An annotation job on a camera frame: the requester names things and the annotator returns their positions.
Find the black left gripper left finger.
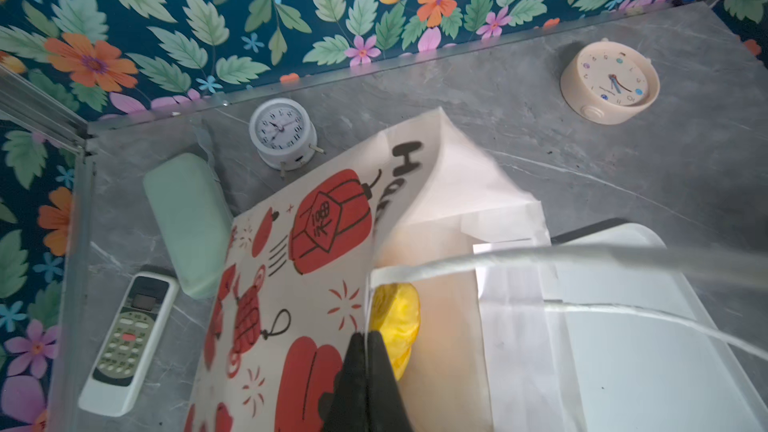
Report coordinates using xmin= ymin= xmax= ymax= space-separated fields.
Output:
xmin=323 ymin=333 xmax=368 ymax=432

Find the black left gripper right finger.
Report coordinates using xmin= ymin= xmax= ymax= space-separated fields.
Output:
xmin=367 ymin=331 xmax=413 ymax=432

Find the yellow fake croissant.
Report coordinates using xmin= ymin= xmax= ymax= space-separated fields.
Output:
xmin=369 ymin=283 xmax=421 ymax=381

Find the red white paper bag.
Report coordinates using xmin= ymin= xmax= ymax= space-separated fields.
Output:
xmin=184 ymin=109 xmax=581 ymax=431

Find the white remote control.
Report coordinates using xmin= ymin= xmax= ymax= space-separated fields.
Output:
xmin=78 ymin=271 xmax=179 ymax=417

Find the green glasses case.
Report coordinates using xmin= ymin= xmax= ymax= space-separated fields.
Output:
xmin=143 ymin=153 xmax=233 ymax=299

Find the white rectangular tray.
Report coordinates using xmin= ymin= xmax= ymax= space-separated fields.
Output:
xmin=542 ymin=218 xmax=768 ymax=432

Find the white round alarm clock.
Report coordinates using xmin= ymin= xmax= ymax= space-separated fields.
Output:
xmin=248 ymin=98 xmax=325 ymax=177

